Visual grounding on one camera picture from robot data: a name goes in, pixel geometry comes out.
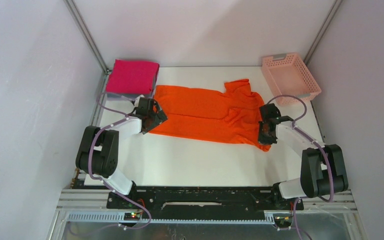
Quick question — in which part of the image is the orange t shirt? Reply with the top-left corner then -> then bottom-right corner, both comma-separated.
151,79 -> 271,152

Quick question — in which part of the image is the folded magenta t shirt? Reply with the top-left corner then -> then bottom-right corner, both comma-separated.
105,59 -> 160,95

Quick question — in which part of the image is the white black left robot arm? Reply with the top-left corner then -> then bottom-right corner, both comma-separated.
75,97 -> 168,208

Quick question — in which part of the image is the aluminium corner post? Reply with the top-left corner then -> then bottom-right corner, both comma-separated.
303,0 -> 344,65
63,0 -> 110,75

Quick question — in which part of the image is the pink plastic basket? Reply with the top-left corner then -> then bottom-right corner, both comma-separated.
261,52 -> 322,106

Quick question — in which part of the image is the left aluminium corner post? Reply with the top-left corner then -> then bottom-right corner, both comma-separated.
63,0 -> 110,75

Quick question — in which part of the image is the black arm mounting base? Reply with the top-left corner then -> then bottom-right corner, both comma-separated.
106,186 -> 295,222

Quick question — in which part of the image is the aluminium frame rail front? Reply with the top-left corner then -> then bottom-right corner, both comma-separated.
47,186 -> 366,240

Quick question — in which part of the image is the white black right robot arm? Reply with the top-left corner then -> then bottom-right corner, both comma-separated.
258,103 -> 349,209

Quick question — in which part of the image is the right controller board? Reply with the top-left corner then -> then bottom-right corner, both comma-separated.
274,216 -> 293,228

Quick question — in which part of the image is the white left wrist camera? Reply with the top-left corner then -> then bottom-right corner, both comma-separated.
133,95 -> 146,106

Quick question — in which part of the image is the right aluminium corner post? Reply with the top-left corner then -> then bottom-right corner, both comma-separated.
303,0 -> 344,65

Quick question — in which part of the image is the left controller board with leds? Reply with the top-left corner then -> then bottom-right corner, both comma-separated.
123,212 -> 142,221

